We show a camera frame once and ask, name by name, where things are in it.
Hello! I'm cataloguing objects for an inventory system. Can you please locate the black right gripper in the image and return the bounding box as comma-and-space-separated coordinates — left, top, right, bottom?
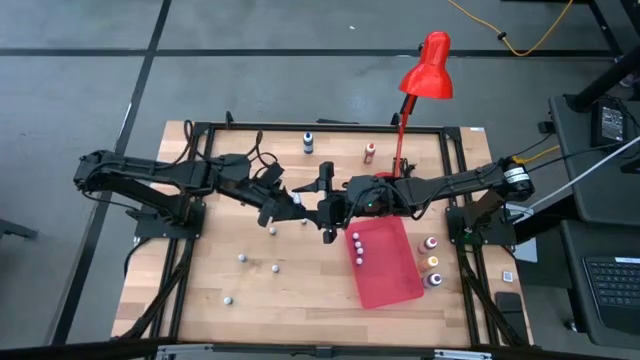
292, 160, 396, 246

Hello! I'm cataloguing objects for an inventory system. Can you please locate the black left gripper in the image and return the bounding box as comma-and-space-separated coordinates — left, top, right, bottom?
234, 160, 306, 229

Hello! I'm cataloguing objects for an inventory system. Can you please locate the pink plastic tray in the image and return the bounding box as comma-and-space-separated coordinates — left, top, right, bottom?
343, 215, 426, 310

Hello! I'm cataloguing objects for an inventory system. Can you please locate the red desk lamp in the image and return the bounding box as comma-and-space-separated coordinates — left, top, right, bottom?
372, 30, 455, 181

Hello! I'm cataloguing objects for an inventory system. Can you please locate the silver aluminium bar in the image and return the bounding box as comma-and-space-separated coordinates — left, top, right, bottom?
154, 344, 494, 360

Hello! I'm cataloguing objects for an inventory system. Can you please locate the yellow power plug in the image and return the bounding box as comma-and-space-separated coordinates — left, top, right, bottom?
509, 144, 561, 167

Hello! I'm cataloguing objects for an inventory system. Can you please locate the black phone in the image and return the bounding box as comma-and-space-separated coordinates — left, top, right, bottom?
494, 291, 524, 316

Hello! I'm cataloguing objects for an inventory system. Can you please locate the white pole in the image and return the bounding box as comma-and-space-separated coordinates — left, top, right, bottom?
529, 135, 640, 211

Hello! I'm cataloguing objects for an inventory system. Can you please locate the black floor stand foot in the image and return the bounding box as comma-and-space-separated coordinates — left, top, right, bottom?
0, 218, 39, 241

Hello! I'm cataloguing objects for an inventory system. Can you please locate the dark grey side table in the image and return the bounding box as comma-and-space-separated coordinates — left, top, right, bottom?
548, 93, 640, 231

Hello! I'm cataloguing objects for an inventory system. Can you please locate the black labelled power adapter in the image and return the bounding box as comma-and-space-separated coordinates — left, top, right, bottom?
592, 99, 629, 149

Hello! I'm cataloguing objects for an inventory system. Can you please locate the black diagonal stand leg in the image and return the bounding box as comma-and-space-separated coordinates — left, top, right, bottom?
564, 47, 640, 114

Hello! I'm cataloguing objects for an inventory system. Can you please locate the black laptop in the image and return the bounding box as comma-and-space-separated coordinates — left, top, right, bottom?
582, 255, 640, 346

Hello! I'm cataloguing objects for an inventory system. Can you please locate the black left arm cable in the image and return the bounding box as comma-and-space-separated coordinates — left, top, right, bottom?
244, 129, 281, 174

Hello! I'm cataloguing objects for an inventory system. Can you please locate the black aluminium table frame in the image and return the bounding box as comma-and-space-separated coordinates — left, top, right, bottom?
112, 110, 534, 349

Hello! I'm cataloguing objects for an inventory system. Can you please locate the yellow extension cable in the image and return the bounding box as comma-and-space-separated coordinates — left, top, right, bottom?
447, 0, 576, 57

